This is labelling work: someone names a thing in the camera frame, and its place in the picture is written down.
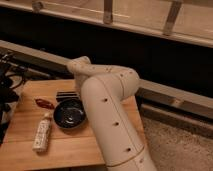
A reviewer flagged white plastic bottle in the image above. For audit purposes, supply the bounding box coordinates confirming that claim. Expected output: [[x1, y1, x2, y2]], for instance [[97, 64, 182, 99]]
[[33, 113, 52, 153]]

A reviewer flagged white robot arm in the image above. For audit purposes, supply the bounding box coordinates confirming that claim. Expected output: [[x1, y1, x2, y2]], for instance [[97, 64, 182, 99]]
[[67, 56, 157, 171]]

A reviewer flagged black rectangular block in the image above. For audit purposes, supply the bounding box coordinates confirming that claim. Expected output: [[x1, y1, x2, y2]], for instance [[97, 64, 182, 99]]
[[56, 91, 78, 102]]

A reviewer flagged red chili pepper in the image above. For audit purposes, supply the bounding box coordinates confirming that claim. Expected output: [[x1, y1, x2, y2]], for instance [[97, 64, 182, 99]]
[[35, 99, 54, 109]]

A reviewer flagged wooden table board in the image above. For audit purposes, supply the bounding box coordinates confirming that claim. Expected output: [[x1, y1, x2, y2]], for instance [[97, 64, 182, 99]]
[[0, 78, 148, 171]]

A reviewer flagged black cables and equipment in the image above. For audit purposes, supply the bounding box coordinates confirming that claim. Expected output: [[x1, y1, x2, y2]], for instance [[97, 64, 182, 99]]
[[0, 51, 34, 146]]

